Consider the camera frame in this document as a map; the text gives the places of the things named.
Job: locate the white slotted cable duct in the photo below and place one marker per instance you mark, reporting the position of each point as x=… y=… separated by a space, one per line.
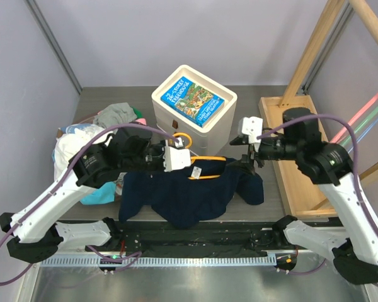
x=94 y=260

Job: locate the wooden clothes rack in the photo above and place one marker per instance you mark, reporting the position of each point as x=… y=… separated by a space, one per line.
x=295 y=124

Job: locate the yellow hanger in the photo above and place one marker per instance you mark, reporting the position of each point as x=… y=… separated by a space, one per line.
x=203 y=167

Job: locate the light blue cloth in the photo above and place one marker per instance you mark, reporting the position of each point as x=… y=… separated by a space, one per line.
x=103 y=195

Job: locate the white drawer unit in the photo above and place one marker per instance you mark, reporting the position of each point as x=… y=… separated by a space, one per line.
x=210 y=139

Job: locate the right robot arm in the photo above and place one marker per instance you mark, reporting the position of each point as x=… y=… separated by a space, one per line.
x=334 y=171

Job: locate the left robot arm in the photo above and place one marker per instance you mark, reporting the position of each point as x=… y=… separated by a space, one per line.
x=36 y=234

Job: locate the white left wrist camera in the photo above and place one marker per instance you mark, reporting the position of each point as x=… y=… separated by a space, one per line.
x=175 y=156

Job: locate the grey cloth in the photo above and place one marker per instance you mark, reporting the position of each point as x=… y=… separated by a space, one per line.
x=115 y=114

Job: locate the white cloth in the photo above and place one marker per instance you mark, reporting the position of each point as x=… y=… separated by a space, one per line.
x=72 y=140

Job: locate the pink hanger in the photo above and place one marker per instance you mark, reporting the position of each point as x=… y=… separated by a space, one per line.
x=356 y=116

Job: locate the green cloth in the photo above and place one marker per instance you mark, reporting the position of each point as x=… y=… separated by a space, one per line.
x=137 y=113

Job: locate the navy blue t shirt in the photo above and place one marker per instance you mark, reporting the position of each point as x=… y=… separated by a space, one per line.
x=184 y=202

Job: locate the pink cloth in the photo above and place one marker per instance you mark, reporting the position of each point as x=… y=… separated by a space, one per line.
x=142 y=121

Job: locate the blue treehouse paperback book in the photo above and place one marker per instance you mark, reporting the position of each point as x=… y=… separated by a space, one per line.
x=193 y=101

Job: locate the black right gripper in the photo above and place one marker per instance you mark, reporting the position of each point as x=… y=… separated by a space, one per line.
x=247 y=160

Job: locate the blue hanger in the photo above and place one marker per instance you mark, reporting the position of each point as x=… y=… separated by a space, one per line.
x=367 y=130

